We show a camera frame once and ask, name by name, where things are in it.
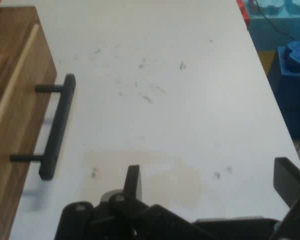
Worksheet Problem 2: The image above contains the light blue foam block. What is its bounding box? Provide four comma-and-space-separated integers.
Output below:
247, 0, 300, 52

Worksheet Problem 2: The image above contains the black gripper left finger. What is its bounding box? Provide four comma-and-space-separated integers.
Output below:
54, 164, 211, 240

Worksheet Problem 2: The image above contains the dark blue foam block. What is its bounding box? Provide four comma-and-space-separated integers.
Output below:
267, 41, 300, 140

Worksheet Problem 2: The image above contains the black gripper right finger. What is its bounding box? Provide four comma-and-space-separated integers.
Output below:
269, 156, 300, 240

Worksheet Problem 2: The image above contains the wooden drawer with black handle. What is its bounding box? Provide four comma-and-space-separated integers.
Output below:
0, 23, 77, 240

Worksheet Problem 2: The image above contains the red foam building block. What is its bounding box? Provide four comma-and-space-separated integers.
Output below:
236, 0, 251, 27

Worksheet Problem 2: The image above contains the dark wooden drawer cabinet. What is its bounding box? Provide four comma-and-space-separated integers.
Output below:
0, 6, 41, 136

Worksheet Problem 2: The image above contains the yellow foam mat piece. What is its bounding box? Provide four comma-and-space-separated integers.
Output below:
258, 49, 277, 76

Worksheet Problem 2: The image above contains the thin black cable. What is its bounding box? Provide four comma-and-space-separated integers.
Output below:
254, 0, 298, 43

